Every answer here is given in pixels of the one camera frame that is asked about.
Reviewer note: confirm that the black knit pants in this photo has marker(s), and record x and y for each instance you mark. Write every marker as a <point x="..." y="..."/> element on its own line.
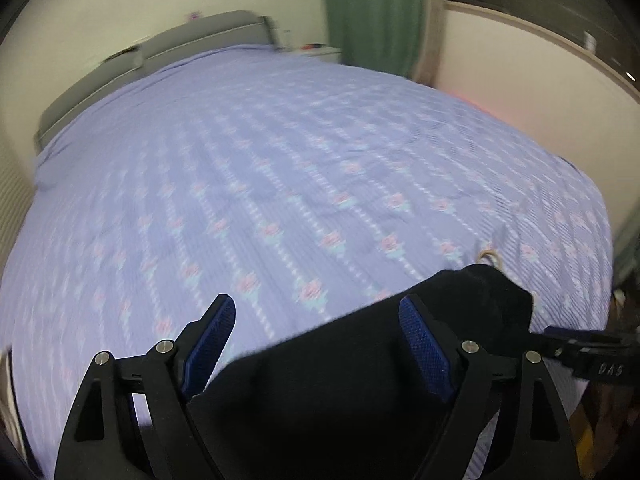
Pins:
<point x="344" y="401"/>

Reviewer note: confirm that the green curtain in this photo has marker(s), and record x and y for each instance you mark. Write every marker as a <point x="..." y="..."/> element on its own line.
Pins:
<point x="381" y="35"/>

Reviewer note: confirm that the grey padded headboard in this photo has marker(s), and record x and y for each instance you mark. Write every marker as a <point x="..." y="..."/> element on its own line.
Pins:
<point x="228" y="29"/>

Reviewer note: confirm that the white bedside table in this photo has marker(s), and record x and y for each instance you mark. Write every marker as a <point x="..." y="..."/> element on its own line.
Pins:
<point x="323" y="52"/>

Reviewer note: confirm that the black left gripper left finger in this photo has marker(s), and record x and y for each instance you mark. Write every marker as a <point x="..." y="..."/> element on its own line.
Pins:
<point x="130" y="418"/>

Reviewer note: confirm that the purple floral bed sheet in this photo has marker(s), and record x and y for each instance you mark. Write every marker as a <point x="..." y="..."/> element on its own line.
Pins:
<point x="302" y="189"/>

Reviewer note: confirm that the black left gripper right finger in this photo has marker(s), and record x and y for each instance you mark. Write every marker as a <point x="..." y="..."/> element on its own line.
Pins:
<point x="532" y="438"/>

